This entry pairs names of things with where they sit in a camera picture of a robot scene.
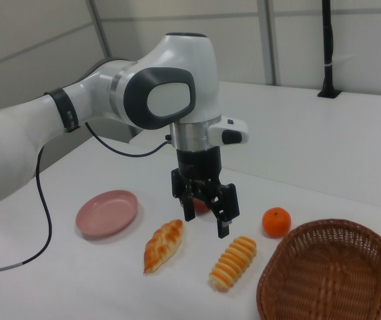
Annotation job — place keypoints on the toy orange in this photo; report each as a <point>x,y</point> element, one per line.
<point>276,222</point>

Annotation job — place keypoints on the pink plate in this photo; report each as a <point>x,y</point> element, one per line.
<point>106,213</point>

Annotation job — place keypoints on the braided toy bread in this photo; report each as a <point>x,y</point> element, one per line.
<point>163,245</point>

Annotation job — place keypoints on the striped toy bread roll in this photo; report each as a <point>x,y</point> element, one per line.
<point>232,263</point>

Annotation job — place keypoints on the red toy apple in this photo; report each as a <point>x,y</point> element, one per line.
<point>202,208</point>

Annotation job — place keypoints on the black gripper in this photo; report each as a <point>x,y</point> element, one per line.
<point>198,165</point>

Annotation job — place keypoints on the black pole stand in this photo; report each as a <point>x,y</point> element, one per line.
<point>327,50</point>

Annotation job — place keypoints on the brown woven basket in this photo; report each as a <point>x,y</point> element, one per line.
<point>327,283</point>

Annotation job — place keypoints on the grey partition post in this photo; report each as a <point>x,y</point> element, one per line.
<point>102,33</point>
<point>272,40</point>

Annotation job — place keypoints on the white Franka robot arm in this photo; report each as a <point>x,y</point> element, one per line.
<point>76,96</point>

